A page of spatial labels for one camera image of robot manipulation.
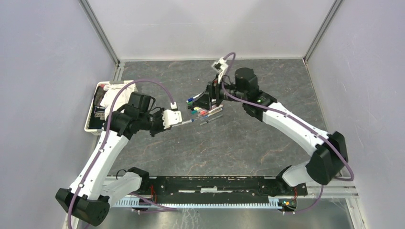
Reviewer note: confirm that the white slotted cable duct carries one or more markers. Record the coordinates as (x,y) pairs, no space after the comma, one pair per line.
(134,202)

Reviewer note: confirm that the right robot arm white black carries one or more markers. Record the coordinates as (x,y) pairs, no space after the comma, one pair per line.
(327,152)

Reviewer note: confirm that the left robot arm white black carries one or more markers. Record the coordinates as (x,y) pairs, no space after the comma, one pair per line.
(86,198)

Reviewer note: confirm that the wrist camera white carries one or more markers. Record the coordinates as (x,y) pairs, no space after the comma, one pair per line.
(221,67)
(171,116)

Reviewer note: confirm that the white plastic basket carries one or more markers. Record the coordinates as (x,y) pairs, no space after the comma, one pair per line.
(95,118)

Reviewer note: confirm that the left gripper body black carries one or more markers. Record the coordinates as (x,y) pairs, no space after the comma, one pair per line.
(156,123)

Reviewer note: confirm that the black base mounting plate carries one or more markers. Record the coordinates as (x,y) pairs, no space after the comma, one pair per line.
(217,190)

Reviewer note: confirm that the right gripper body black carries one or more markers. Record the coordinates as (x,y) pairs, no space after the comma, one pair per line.
(215,88)

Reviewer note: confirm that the white crumpled cloth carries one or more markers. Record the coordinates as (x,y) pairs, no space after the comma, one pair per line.
(110,94)

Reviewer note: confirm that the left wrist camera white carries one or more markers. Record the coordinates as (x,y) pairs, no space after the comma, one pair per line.
(171,116)

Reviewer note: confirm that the black gel pen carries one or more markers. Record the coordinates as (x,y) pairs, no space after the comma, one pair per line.
(211,119)

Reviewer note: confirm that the red cap pink marker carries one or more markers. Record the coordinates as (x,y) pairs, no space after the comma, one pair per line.
(206,112)

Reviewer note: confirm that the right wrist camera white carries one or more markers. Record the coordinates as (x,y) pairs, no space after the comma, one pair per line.
(221,67)

